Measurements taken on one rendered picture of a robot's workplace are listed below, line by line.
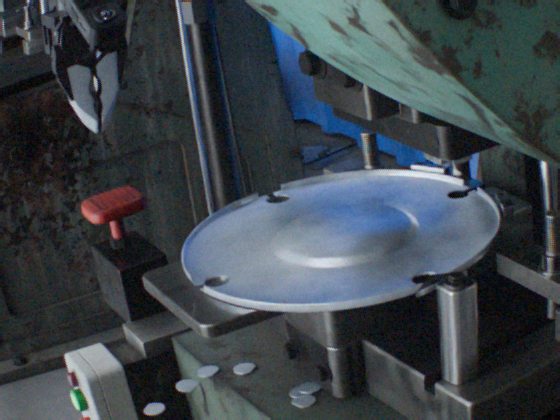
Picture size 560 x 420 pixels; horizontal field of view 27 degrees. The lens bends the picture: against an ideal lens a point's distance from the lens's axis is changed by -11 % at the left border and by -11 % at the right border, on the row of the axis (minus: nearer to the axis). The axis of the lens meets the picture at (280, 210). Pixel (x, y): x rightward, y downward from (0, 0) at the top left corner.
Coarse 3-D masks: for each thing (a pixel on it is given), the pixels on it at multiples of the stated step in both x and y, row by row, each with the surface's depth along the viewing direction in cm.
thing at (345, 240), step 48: (288, 192) 123; (336, 192) 122; (384, 192) 120; (432, 192) 118; (480, 192) 115; (192, 240) 115; (240, 240) 114; (288, 240) 111; (336, 240) 109; (384, 240) 108; (432, 240) 108; (480, 240) 106; (240, 288) 105; (288, 288) 103; (336, 288) 102; (384, 288) 100
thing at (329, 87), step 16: (304, 64) 108; (320, 64) 108; (320, 80) 109; (336, 80) 104; (352, 80) 103; (320, 96) 110; (336, 96) 108; (352, 96) 105; (368, 96) 103; (384, 96) 104; (352, 112) 106; (368, 112) 104; (384, 112) 104; (400, 112) 105; (416, 112) 103
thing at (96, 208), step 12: (108, 192) 138; (120, 192) 138; (132, 192) 137; (84, 204) 136; (96, 204) 135; (108, 204) 135; (120, 204) 134; (132, 204) 134; (144, 204) 135; (96, 216) 133; (108, 216) 133; (120, 216) 134; (120, 228) 137
